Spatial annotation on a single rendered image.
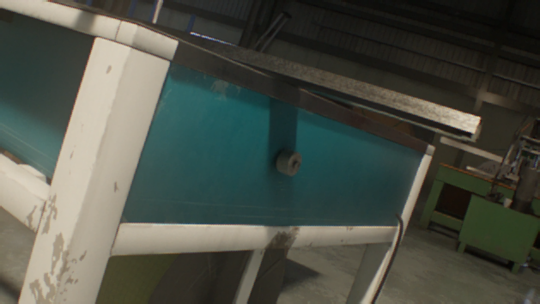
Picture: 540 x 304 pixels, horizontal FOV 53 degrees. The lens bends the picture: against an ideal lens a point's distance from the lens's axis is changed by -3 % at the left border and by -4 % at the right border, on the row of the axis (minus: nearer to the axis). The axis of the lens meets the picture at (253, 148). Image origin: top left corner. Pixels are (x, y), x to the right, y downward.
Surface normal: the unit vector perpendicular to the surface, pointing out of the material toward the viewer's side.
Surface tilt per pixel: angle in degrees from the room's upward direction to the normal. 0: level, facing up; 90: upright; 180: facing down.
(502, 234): 92
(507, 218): 92
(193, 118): 90
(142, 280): 69
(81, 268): 90
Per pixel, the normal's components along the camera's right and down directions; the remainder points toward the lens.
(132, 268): -0.41, -0.44
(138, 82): 0.76, 0.31
